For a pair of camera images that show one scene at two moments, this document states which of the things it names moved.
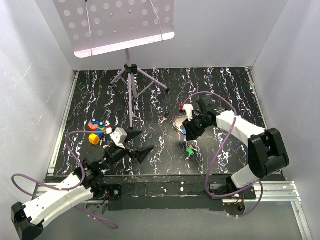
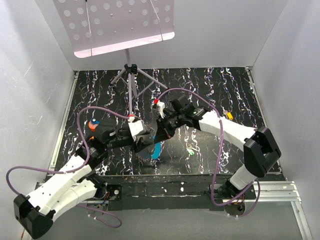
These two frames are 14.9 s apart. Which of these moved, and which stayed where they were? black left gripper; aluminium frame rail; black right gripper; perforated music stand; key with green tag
Moved: black left gripper; key with green tag; black right gripper
Stayed: perforated music stand; aluminium frame rail
